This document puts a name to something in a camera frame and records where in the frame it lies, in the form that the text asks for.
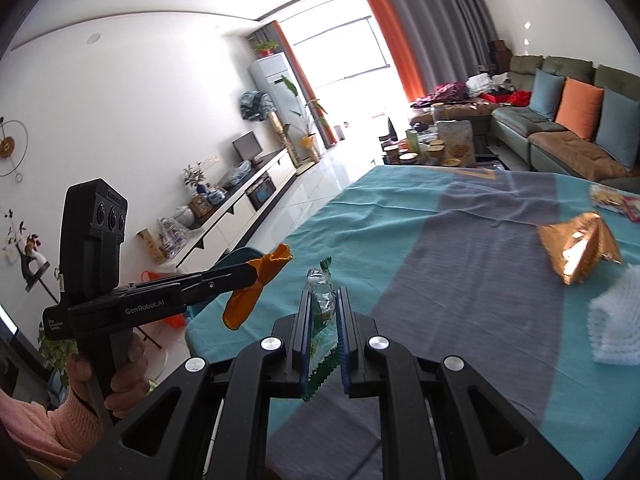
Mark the brown sofa seat pad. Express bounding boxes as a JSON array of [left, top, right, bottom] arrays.
[[527, 130, 636, 182]]

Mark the tall potted leafy plant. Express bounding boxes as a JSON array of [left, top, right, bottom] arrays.
[[280, 75, 332, 162]]

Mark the bushy green houseplant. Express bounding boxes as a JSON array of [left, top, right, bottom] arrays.
[[37, 322, 79, 391]]

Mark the clear green snack wrapper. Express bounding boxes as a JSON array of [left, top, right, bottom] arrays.
[[301, 256, 344, 403]]

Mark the white standing air conditioner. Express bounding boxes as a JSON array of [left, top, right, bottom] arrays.
[[248, 52, 314, 161]]

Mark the long curved orange peel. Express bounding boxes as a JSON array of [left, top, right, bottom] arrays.
[[221, 243, 293, 332]]

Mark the person's left hand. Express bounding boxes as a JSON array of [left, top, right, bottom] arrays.
[[64, 334, 151, 432]]

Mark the blue patterned hanging cloth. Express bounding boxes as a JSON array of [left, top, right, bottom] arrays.
[[240, 90, 276, 124]]

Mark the clear plastic bag of goods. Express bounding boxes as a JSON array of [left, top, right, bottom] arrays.
[[157, 217, 194, 261]]

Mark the crumpled white tissue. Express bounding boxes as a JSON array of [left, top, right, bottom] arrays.
[[589, 261, 640, 367]]

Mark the blue cushion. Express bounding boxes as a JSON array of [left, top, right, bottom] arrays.
[[595, 87, 640, 171], [529, 67, 569, 121]]

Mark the white black media cabinet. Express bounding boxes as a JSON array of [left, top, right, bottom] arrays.
[[172, 149, 299, 274]]

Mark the vase with flowers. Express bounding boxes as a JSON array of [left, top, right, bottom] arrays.
[[182, 165, 209, 196]]

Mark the person's left forearm pink sleeve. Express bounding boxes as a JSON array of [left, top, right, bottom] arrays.
[[0, 387, 103, 468]]

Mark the large balcony window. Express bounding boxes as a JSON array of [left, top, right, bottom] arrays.
[[292, 17, 406, 126]]

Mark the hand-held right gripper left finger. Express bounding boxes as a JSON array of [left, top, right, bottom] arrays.
[[65, 289, 312, 480]]

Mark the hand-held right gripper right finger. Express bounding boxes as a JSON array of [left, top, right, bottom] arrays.
[[336, 287, 583, 480]]

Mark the brown paper bag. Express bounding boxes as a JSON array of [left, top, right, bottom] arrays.
[[437, 120, 476, 166]]

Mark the cluttered dark coffee table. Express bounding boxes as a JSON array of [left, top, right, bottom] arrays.
[[377, 115, 506, 169]]

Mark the wall flower decoration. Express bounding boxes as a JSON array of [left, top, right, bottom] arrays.
[[0, 207, 52, 272]]

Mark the crumpled gold foil wrapper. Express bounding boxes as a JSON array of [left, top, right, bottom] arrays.
[[536, 211, 624, 287]]

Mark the white clothes pile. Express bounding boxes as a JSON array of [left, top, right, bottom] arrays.
[[467, 74, 511, 96]]

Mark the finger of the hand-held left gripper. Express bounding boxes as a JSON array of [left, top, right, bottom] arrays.
[[170, 287, 253, 323], [175, 261, 262, 295]]

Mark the orange and grey curtain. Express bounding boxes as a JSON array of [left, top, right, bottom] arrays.
[[247, 22, 339, 149]]

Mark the dark brown box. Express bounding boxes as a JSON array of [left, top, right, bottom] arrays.
[[487, 40, 514, 69]]

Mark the dark red clothes pile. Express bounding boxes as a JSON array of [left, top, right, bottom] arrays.
[[412, 81, 469, 109]]

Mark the green sectional sofa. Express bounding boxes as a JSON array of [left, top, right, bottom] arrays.
[[490, 55, 640, 192]]

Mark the orange cushion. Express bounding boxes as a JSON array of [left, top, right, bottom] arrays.
[[555, 76, 605, 141]]

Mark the round wire wall clock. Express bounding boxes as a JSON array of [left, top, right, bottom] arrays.
[[0, 117, 30, 184]]

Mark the red plastic bag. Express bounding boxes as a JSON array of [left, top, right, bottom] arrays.
[[140, 270, 189, 332]]

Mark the yellow patterned box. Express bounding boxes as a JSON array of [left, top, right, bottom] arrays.
[[137, 228, 169, 265]]

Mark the beige snack packet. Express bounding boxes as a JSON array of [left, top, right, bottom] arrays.
[[590, 184, 627, 212]]

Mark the black monitor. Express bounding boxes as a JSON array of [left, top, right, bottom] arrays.
[[231, 131, 264, 166]]

